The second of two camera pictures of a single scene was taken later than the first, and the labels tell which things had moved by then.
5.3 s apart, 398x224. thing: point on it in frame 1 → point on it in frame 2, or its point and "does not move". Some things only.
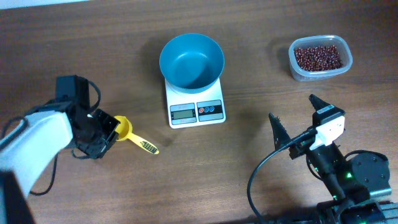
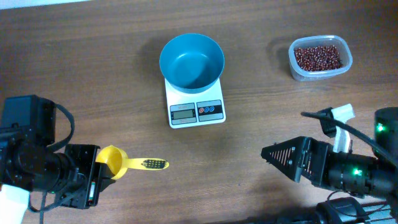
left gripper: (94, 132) → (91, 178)
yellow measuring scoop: (124, 129) → (119, 163)
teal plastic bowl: (191, 63) does not move
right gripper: (302, 144) → (313, 159)
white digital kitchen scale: (190, 110) does not move
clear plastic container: (311, 58) does not move
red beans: (318, 58) does not move
